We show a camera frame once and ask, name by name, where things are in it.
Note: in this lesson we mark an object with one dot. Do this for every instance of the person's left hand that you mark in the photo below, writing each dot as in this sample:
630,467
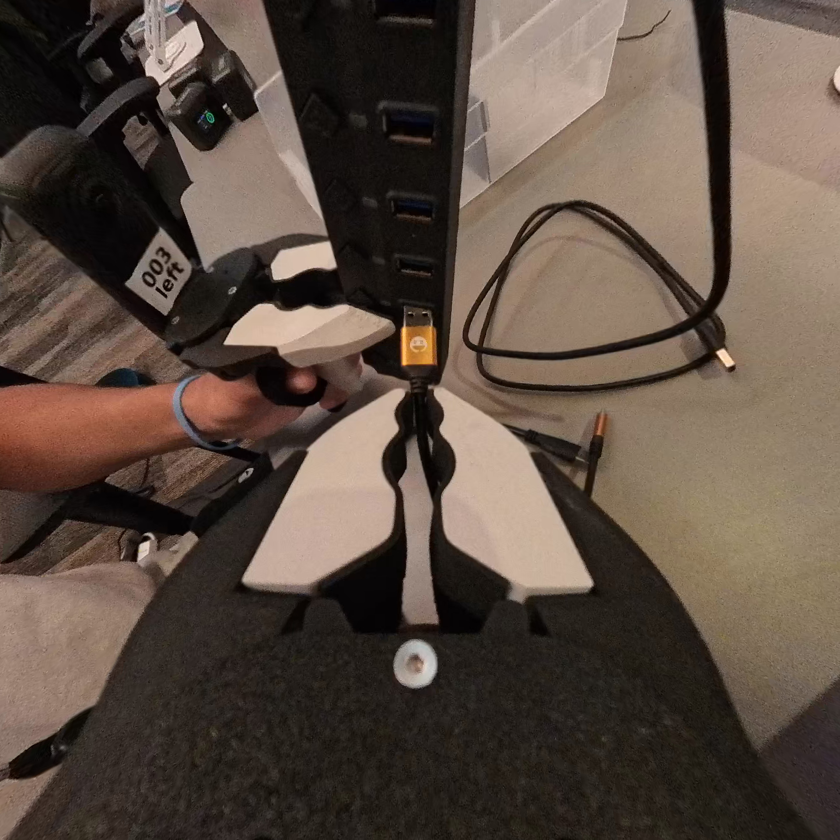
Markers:
223,407

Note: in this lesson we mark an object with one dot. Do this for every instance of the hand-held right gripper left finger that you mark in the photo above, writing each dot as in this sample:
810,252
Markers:
328,505

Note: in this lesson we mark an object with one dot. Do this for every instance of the person's left forearm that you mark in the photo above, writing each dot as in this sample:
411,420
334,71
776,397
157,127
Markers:
85,433

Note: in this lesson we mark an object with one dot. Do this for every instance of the person's white shirt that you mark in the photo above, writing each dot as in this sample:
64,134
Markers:
59,656

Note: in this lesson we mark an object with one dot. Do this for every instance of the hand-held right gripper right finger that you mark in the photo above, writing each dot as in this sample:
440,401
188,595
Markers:
512,505

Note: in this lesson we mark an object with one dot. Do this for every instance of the black usb hub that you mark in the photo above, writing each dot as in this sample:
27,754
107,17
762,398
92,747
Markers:
354,59

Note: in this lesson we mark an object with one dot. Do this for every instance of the blue wristband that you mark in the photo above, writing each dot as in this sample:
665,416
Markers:
177,403

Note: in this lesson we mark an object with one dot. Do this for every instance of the white plug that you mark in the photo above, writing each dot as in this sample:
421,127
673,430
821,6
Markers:
145,548

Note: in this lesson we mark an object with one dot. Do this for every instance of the clear plastic bin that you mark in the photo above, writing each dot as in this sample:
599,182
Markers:
544,85

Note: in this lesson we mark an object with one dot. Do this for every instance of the grey desk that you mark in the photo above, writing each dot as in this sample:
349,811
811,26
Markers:
656,492

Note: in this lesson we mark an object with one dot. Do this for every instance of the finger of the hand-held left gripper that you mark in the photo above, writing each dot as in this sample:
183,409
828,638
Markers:
305,259
308,334

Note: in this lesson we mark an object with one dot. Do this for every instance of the black action camera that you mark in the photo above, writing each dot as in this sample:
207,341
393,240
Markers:
233,75
203,118

